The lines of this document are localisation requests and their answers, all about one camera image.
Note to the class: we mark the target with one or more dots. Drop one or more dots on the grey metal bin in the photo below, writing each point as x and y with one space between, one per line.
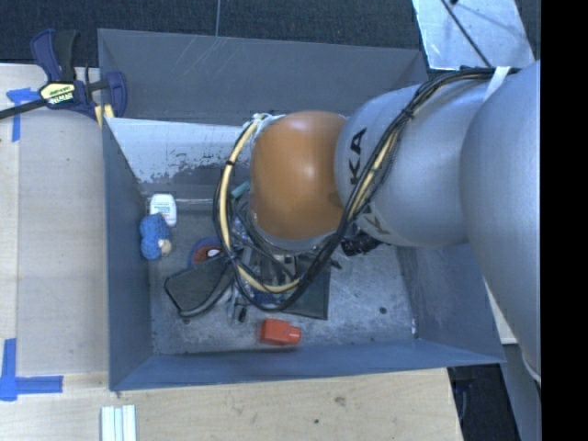
257 76

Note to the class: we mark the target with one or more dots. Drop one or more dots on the blue and red round disc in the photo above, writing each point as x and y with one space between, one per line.
206 252

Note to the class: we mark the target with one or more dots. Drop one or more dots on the blue toy animal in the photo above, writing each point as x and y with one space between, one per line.
152 239

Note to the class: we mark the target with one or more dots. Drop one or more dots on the dark green flat block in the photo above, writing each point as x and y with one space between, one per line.
317 299

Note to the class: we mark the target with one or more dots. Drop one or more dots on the pale wood flat board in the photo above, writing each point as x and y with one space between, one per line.
59 246

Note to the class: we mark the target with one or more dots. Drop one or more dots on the clear crinkled plastic bottle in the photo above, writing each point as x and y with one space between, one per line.
240 233

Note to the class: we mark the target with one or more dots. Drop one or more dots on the white small plastic box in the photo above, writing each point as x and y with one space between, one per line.
163 207

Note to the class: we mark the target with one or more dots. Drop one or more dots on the dark grey flat case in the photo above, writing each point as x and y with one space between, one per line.
197 287

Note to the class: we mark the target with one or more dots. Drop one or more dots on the red plastic block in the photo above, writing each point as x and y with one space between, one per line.
278 332

